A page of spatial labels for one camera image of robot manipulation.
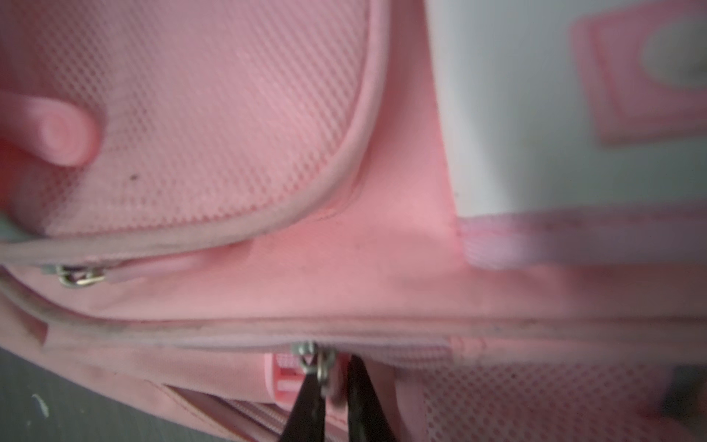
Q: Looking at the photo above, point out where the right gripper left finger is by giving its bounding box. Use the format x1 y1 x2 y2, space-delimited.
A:
279 373 326 442

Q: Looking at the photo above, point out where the pink student backpack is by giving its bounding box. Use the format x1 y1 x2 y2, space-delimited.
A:
1 1 706 441

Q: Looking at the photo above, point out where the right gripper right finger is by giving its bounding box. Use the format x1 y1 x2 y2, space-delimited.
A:
346 355 395 442

